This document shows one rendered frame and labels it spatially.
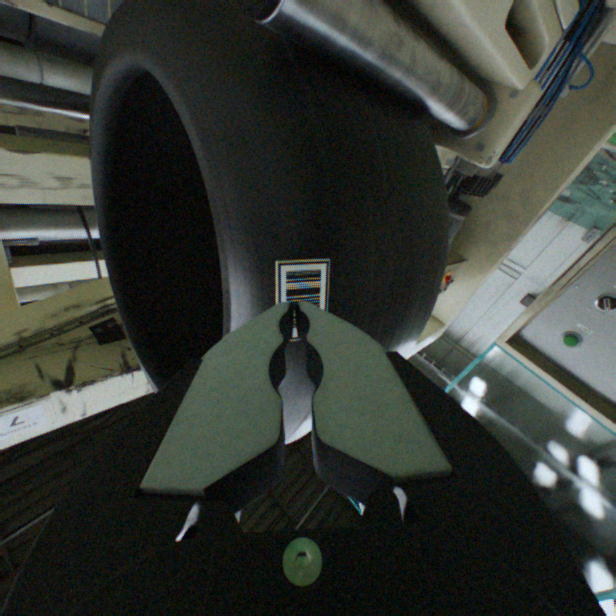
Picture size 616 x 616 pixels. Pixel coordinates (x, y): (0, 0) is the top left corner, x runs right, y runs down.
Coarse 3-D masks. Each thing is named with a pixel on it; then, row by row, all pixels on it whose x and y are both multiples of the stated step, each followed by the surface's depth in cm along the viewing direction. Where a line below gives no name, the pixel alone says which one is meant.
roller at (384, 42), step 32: (256, 0) 16; (288, 0) 16; (320, 0) 17; (352, 0) 18; (288, 32) 18; (320, 32) 19; (352, 32) 20; (384, 32) 21; (416, 32) 24; (352, 64) 22; (384, 64) 23; (416, 64) 25; (448, 64) 29; (416, 96) 29; (448, 96) 31; (480, 96) 35
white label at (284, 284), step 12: (276, 264) 20; (288, 264) 20; (300, 264) 21; (312, 264) 21; (324, 264) 21; (276, 276) 20; (288, 276) 21; (300, 276) 21; (312, 276) 21; (324, 276) 22; (276, 288) 21; (288, 288) 21; (300, 288) 21; (312, 288) 22; (324, 288) 22; (276, 300) 21; (288, 300) 21; (300, 300) 21; (312, 300) 22; (324, 300) 22
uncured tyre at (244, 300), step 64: (128, 0) 28; (192, 0) 23; (128, 64) 31; (192, 64) 22; (256, 64) 21; (320, 64) 22; (128, 128) 50; (192, 128) 23; (256, 128) 20; (320, 128) 21; (384, 128) 26; (128, 192) 57; (192, 192) 66; (256, 192) 21; (320, 192) 21; (384, 192) 25; (128, 256) 60; (192, 256) 70; (256, 256) 22; (320, 256) 22; (384, 256) 25; (128, 320) 53; (192, 320) 67; (384, 320) 28
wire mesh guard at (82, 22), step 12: (0, 0) 38; (12, 0) 39; (24, 0) 39; (36, 0) 40; (60, 0) 42; (84, 0) 43; (108, 0) 44; (36, 12) 41; (48, 12) 41; (60, 12) 42; (72, 12) 43; (72, 24) 43; (84, 24) 44; (96, 24) 45
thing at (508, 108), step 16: (480, 80) 38; (496, 96) 37; (512, 96) 36; (528, 96) 35; (496, 112) 37; (512, 112) 36; (528, 112) 37; (432, 128) 42; (448, 128) 41; (480, 128) 39; (496, 128) 38; (512, 128) 37; (448, 144) 42; (464, 144) 41; (480, 144) 39; (496, 144) 38; (480, 160) 40; (496, 160) 40
